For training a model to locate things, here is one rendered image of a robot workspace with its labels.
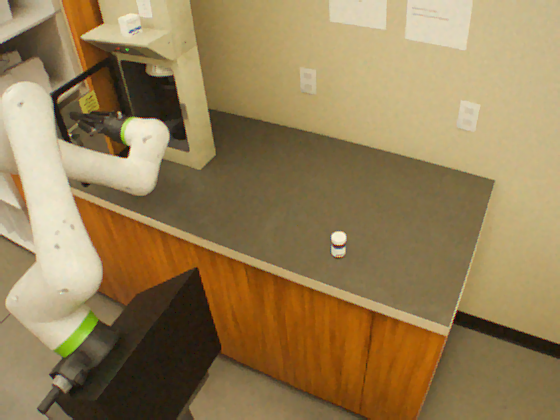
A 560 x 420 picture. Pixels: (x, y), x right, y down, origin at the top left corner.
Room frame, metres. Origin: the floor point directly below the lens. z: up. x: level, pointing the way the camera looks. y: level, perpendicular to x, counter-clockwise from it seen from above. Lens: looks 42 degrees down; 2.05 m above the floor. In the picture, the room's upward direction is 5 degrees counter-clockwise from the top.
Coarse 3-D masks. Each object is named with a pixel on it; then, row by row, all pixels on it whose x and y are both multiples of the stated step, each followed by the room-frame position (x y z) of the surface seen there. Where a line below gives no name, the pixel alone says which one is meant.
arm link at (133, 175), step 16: (64, 144) 1.04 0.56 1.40; (64, 160) 1.00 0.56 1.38; (80, 160) 1.03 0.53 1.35; (96, 160) 1.06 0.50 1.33; (112, 160) 1.10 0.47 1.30; (128, 160) 1.14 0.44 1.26; (144, 160) 1.14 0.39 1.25; (80, 176) 1.02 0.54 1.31; (96, 176) 1.04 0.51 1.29; (112, 176) 1.07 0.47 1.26; (128, 176) 1.09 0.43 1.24; (144, 176) 1.12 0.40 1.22; (128, 192) 1.10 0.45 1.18; (144, 192) 1.10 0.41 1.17
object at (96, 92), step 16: (96, 64) 1.57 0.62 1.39; (96, 80) 1.55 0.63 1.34; (112, 80) 1.62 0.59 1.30; (64, 96) 1.43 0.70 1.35; (80, 96) 1.48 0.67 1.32; (96, 96) 1.54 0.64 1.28; (112, 96) 1.60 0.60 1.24; (64, 112) 1.41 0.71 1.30; (80, 112) 1.46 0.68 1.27; (96, 144) 1.48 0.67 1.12; (112, 144) 1.54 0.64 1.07
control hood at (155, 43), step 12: (108, 24) 1.63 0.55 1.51; (84, 36) 1.55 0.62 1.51; (96, 36) 1.53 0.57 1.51; (108, 36) 1.51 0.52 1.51; (120, 36) 1.49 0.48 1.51; (144, 36) 1.46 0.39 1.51; (156, 36) 1.45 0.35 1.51; (168, 36) 1.47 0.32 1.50; (144, 48) 1.42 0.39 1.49; (156, 48) 1.42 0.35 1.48; (168, 48) 1.46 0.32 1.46; (168, 60) 1.47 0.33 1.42
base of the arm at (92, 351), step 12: (96, 324) 0.61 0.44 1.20; (96, 336) 0.58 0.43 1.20; (108, 336) 0.59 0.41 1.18; (120, 336) 0.60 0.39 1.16; (84, 348) 0.55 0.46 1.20; (96, 348) 0.55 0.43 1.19; (108, 348) 0.56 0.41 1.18; (60, 360) 0.55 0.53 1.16; (72, 360) 0.53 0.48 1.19; (84, 360) 0.54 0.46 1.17; (96, 360) 0.53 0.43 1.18; (60, 372) 0.49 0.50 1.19; (72, 372) 0.50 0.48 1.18; (84, 372) 0.51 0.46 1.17; (60, 384) 0.47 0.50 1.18; (72, 384) 0.48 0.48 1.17; (48, 396) 0.45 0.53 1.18; (36, 408) 0.42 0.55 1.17; (48, 408) 0.42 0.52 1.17
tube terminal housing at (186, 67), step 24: (120, 0) 1.59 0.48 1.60; (168, 0) 1.50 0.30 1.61; (144, 24) 1.55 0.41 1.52; (168, 24) 1.49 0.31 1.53; (192, 24) 1.58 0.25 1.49; (192, 48) 1.56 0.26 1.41; (192, 72) 1.54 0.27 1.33; (192, 96) 1.52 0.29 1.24; (192, 120) 1.50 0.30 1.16; (192, 144) 1.49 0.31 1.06
